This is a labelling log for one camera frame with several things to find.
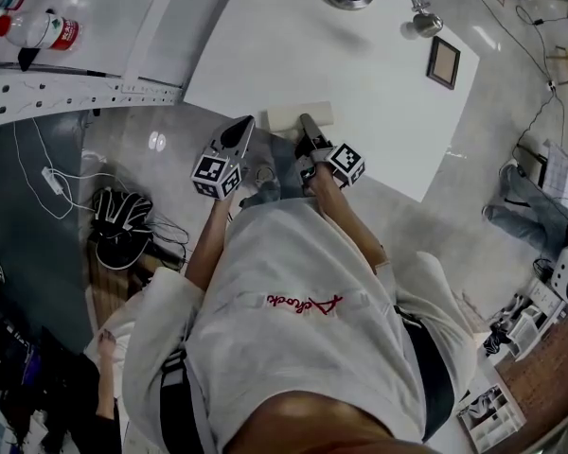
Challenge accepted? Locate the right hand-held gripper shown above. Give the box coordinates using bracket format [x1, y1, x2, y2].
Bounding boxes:
[293, 113, 366, 197]

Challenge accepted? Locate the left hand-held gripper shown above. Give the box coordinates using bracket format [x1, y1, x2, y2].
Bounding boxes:
[191, 114, 256, 201]

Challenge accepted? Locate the cream rectangular block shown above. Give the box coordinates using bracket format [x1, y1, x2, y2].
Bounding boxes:
[264, 100, 336, 134]

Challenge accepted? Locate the person's left forearm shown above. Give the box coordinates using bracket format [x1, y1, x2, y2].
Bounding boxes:
[185, 196, 236, 292]

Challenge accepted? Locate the person's right forearm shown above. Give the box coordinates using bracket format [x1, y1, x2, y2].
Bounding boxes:
[311, 172, 392, 276]

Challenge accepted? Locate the person's blue jeans leg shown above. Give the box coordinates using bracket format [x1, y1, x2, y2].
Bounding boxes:
[240, 132, 309, 210]

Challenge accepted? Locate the person's white shoe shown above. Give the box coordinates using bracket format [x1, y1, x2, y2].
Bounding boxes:
[255, 166, 278, 193]

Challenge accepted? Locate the white table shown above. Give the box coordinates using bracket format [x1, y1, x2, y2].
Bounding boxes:
[182, 0, 482, 202]

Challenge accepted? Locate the white metal rack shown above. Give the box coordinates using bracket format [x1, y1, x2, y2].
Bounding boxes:
[0, 0, 247, 130]

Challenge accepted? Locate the wooden slatted bench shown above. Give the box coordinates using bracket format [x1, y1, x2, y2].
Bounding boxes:
[87, 248, 157, 302]

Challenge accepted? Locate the clear bottle red label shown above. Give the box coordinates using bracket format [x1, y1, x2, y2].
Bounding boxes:
[0, 9, 81, 51]

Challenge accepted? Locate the person's white shirt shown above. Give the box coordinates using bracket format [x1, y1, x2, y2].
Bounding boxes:
[122, 199, 479, 454]

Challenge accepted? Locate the small white shelf unit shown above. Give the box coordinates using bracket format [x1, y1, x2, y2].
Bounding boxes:
[508, 307, 555, 358]

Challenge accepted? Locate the white compartment organizer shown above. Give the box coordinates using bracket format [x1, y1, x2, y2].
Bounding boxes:
[456, 385, 526, 451]

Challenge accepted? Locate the dark picture frame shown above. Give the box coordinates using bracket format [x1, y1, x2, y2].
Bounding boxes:
[425, 35, 462, 91]

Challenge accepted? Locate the white power adapter cable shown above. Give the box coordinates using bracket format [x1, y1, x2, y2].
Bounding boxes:
[13, 115, 105, 219]

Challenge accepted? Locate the black floor cable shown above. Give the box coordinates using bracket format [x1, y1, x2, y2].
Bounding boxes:
[468, 0, 567, 160]

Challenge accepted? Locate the black shoulder strap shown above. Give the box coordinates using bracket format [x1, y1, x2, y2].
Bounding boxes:
[397, 307, 455, 444]
[159, 352, 204, 454]

